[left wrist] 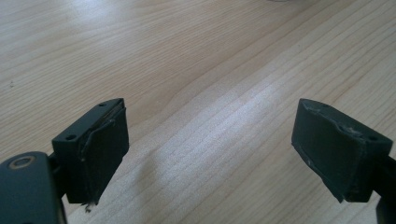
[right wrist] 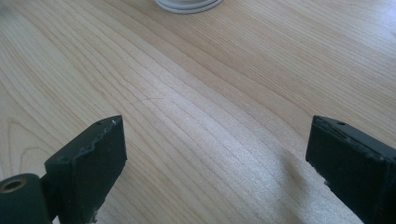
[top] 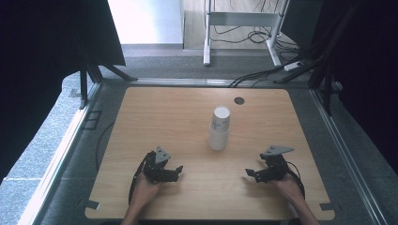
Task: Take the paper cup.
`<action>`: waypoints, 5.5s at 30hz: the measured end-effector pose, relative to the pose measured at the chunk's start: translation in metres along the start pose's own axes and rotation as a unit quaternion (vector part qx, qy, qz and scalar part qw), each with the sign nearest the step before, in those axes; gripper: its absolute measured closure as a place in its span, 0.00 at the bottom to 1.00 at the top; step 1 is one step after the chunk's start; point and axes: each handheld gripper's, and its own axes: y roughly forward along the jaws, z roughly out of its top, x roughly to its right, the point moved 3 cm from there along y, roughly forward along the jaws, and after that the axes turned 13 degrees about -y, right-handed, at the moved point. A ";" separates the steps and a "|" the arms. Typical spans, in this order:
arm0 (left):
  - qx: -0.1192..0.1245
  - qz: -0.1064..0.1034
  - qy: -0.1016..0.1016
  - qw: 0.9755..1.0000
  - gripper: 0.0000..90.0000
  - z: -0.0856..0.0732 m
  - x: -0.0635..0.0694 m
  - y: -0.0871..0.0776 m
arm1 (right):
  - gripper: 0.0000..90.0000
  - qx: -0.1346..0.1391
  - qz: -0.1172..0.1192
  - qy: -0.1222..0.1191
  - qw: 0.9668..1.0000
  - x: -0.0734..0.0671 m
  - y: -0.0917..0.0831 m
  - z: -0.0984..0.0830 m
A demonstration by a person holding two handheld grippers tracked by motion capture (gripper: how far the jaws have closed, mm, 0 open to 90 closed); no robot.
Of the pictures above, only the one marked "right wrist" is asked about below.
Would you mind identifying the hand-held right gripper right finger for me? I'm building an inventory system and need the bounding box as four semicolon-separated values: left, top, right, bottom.
304;115;396;224

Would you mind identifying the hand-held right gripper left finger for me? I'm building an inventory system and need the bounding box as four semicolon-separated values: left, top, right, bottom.
44;115;128;224

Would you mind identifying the ribbed white cup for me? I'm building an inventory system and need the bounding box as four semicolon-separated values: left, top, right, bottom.
154;0;224;15

